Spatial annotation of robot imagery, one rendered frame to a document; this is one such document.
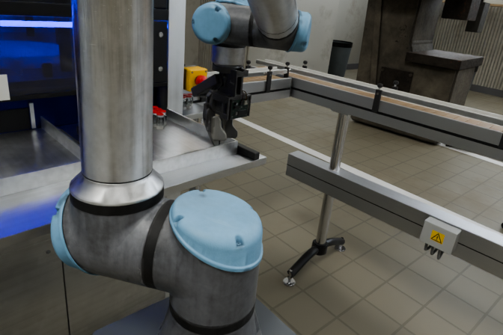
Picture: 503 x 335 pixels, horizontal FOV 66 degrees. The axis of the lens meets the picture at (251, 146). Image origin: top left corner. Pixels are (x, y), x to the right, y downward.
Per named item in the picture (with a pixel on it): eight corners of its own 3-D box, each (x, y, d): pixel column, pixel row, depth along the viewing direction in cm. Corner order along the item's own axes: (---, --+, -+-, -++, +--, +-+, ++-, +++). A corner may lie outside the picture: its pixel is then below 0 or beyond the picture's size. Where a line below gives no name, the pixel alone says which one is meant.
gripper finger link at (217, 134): (220, 157, 93) (223, 120, 89) (205, 149, 96) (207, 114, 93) (230, 154, 95) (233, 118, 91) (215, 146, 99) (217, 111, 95)
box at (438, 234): (418, 240, 149) (424, 220, 146) (424, 235, 153) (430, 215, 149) (450, 255, 141) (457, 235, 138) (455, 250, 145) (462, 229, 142)
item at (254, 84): (166, 119, 136) (167, 74, 130) (144, 108, 146) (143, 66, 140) (292, 98, 182) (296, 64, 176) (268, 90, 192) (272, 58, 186)
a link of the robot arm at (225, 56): (205, 43, 87) (232, 42, 93) (204, 63, 89) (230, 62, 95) (227, 48, 83) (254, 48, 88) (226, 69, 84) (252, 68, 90)
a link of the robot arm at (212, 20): (248, 5, 69) (260, 5, 79) (188, -1, 71) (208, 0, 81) (244, 50, 71) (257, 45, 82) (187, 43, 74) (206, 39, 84)
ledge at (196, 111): (161, 110, 138) (161, 105, 138) (190, 105, 147) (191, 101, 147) (183, 121, 129) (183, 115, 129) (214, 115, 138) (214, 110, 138)
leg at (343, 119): (306, 251, 199) (331, 108, 171) (316, 245, 205) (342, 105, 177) (320, 260, 193) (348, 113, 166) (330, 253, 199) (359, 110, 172)
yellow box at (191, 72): (177, 87, 131) (177, 66, 129) (194, 85, 136) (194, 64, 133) (189, 92, 126) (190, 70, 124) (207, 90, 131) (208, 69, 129)
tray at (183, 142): (84, 131, 107) (84, 119, 106) (166, 118, 124) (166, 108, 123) (148, 176, 85) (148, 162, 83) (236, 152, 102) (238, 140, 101)
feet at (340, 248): (278, 280, 187) (282, 257, 182) (337, 244, 221) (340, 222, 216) (291, 290, 182) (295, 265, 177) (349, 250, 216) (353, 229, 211)
